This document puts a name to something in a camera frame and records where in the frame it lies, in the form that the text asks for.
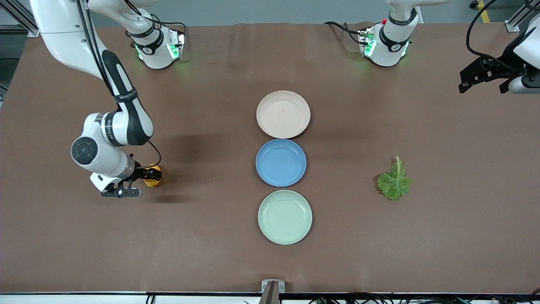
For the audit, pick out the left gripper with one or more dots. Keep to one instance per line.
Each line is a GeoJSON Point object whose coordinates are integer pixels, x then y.
{"type": "Point", "coordinates": [500, 67]}

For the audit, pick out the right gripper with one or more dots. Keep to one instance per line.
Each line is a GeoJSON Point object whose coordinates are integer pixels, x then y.
{"type": "Point", "coordinates": [138, 172]}

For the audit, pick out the yellow lemon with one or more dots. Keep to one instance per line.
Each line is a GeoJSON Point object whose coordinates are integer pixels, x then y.
{"type": "Point", "coordinates": [154, 183]}

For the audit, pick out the green lettuce leaf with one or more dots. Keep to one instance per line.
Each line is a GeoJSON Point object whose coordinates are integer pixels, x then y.
{"type": "Point", "coordinates": [394, 185]}

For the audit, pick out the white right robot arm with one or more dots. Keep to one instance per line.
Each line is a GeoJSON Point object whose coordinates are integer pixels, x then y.
{"type": "Point", "coordinates": [63, 25]}

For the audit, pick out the brown table mat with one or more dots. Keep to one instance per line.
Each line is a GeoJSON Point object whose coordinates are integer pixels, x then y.
{"type": "Point", "coordinates": [211, 232]}

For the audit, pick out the blue plate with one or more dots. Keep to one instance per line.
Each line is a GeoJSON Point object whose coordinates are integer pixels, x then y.
{"type": "Point", "coordinates": [280, 162]}

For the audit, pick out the pale green plate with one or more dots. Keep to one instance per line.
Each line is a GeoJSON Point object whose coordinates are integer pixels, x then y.
{"type": "Point", "coordinates": [284, 217]}

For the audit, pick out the beige white plate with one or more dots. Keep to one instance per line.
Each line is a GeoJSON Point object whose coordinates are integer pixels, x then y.
{"type": "Point", "coordinates": [282, 114]}

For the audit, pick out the aluminium frame post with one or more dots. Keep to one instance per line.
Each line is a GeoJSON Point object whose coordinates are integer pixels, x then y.
{"type": "Point", "coordinates": [23, 19]}
{"type": "Point", "coordinates": [517, 19]}

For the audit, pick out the table edge rail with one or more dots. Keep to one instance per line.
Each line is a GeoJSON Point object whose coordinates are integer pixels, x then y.
{"type": "Point", "coordinates": [84, 299]}

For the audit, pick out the grey metal bracket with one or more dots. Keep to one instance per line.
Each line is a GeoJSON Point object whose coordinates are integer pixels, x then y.
{"type": "Point", "coordinates": [265, 285]}

